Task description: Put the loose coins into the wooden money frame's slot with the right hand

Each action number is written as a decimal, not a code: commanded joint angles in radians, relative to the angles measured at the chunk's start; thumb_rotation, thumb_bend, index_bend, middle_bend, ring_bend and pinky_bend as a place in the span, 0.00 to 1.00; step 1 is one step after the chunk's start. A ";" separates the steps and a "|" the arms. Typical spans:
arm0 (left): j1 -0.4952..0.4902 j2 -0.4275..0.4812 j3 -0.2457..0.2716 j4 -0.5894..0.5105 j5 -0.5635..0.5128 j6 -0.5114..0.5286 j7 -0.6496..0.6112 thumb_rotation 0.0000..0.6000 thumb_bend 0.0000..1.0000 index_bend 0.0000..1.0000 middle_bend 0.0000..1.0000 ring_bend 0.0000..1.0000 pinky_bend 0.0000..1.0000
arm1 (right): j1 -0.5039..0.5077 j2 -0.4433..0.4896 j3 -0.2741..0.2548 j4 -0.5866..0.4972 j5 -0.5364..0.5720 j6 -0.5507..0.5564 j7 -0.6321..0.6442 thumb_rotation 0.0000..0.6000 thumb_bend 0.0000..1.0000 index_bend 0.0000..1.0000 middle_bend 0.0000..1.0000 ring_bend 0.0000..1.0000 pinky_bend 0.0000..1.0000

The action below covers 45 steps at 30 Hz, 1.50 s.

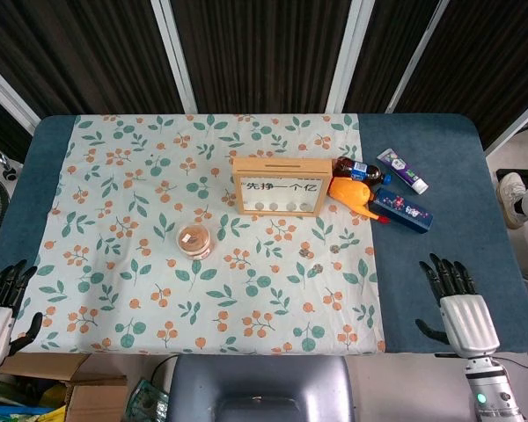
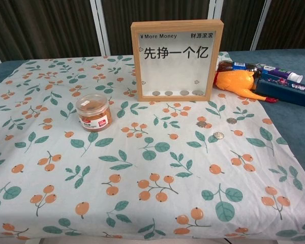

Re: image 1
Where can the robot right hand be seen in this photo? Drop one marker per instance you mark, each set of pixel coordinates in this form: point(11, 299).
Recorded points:
point(466, 321)

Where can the grey padded robot base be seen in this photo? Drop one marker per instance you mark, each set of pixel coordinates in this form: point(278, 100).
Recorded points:
point(264, 382)

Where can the yellow plastic bag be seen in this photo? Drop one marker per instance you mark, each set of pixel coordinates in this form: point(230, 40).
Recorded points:
point(53, 395)

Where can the brown cardboard box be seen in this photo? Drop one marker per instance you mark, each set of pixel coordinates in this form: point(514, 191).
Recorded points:
point(97, 400)

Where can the dark blue toothpaste box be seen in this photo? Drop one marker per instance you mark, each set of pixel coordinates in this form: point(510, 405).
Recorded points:
point(400, 206)

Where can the white sneaker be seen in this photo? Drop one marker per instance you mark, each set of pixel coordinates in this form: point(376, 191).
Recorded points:
point(510, 189)

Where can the chrome chair base with caster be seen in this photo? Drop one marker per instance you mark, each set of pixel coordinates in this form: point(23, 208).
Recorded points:
point(9, 169)

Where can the green snack package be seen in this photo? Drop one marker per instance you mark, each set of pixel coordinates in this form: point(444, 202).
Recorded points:
point(147, 402)

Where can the floral print tablecloth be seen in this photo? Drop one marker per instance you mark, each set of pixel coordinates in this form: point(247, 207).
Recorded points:
point(158, 285)

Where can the purple toothpaste tube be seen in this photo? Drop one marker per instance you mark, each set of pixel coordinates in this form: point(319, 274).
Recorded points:
point(398, 166)

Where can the orange rubber chicken toy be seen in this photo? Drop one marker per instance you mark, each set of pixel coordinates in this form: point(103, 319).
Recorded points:
point(347, 191)

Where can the cola bottle blue label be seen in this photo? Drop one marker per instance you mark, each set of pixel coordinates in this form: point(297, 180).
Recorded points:
point(347, 167)

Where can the clear jar orange contents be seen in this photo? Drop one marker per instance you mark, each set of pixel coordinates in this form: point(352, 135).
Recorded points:
point(193, 239)

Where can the dark slatted partition screen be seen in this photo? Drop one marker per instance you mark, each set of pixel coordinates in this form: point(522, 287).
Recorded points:
point(264, 53)

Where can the wooden coin box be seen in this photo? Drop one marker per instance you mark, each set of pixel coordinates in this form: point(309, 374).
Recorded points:
point(281, 165)

